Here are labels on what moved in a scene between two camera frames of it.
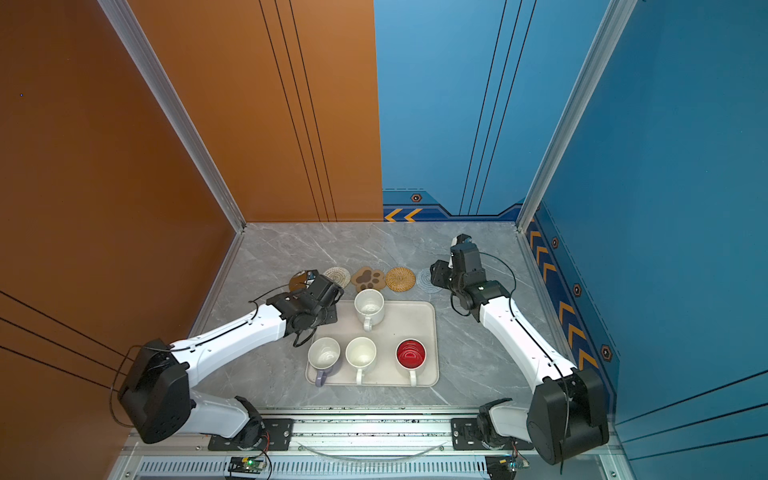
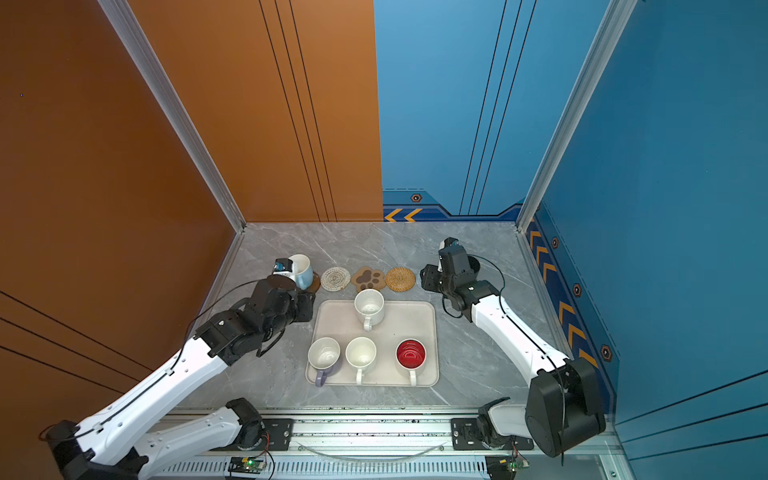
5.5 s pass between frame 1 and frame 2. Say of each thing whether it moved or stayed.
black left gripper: moved
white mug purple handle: stayed
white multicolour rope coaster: stayed
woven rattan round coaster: stayed
